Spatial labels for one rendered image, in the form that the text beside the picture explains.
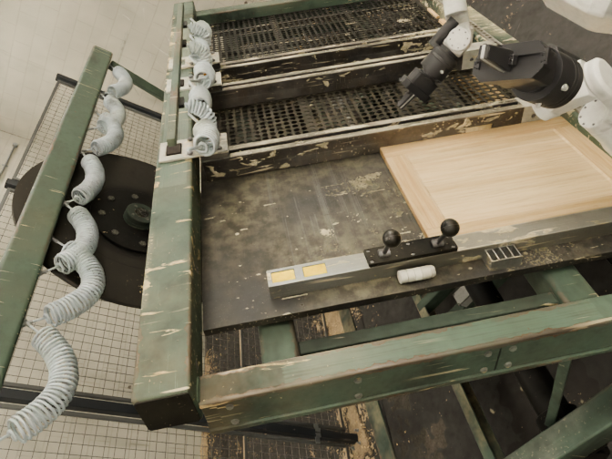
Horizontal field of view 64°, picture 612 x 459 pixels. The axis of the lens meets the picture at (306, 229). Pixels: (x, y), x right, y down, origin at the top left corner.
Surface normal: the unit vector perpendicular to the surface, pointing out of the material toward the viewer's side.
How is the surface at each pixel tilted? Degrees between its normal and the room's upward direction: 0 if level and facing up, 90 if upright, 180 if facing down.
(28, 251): 90
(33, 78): 90
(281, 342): 55
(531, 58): 16
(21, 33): 90
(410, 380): 90
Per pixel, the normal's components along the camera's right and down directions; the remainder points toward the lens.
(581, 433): -0.85, -0.29
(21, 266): 0.49, -0.71
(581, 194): -0.09, -0.75
